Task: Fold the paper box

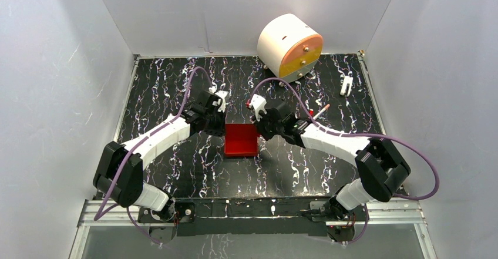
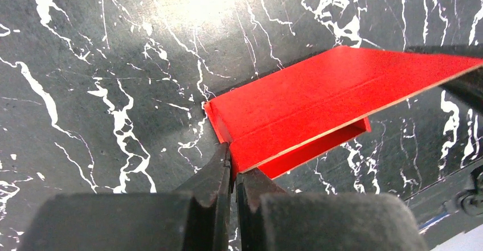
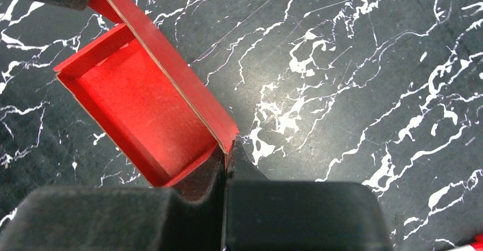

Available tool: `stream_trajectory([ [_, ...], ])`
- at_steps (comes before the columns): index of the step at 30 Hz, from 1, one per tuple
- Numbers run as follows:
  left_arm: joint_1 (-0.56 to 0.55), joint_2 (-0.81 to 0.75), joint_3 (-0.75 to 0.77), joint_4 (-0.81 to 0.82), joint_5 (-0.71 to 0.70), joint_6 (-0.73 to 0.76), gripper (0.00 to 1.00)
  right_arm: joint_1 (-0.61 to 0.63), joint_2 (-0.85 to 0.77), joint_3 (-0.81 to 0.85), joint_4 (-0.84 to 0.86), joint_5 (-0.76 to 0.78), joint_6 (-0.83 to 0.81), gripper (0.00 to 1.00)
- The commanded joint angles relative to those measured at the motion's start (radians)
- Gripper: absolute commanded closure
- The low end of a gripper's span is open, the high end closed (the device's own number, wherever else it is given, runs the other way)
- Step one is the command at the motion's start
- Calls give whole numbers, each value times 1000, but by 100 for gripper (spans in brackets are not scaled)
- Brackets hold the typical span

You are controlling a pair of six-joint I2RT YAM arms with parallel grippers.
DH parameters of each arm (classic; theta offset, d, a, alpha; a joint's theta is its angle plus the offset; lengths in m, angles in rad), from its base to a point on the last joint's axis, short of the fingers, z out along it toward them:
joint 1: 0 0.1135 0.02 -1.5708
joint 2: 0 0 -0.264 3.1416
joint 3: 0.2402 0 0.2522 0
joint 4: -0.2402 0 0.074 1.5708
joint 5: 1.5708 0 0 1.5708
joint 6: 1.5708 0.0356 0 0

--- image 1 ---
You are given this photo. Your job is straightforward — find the white round drawer cabinet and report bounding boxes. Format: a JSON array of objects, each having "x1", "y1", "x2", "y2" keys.
[{"x1": 257, "y1": 14, "x2": 324, "y2": 83}]

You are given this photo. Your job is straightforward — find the aluminium frame rail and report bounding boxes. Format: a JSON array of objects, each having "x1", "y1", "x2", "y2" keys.
[{"x1": 69, "y1": 198, "x2": 437, "y2": 258}]

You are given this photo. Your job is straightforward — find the pink capped white pen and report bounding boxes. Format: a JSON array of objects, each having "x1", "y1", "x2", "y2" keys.
[{"x1": 313, "y1": 104, "x2": 330, "y2": 120}]

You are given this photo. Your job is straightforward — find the white clip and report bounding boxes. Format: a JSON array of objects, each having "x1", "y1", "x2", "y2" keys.
[{"x1": 340, "y1": 76, "x2": 353, "y2": 97}]

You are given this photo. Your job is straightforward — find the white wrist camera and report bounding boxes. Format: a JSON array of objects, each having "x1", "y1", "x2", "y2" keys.
[
  {"x1": 246, "y1": 95, "x2": 267, "y2": 122},
  {"x1": 207, "y1": 86, "x2": 228, "y2": 113}
]

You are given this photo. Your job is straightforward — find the red paper box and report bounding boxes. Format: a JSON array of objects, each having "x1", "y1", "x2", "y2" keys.
[{"x1": 224, "y1": 123, "x2": 260, "y2": 157}]

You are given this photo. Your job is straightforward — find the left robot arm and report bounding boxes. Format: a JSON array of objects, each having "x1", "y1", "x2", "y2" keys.
[{"x1": 93, "y1": 90, "x2": 229, "y2": 221}]

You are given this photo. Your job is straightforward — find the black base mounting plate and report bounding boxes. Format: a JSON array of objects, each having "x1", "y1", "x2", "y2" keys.
[{"x1": 138, "y1": 196, "x2": 366, "y2": 239}]

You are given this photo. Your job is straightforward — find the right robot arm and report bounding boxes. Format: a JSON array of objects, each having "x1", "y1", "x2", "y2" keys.
[{"x1": 247, "y1": 95, "x2": 411, "y2": 220}]

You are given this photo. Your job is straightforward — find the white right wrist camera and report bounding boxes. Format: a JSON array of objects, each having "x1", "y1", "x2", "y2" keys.
[{"x1": 246, "y1": 95, "x2": 267, "y2": 122}]

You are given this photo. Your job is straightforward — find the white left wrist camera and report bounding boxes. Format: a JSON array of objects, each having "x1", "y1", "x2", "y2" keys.
[{"x1": 207, "y1": 86, "x2": 228, "y2": 113}]

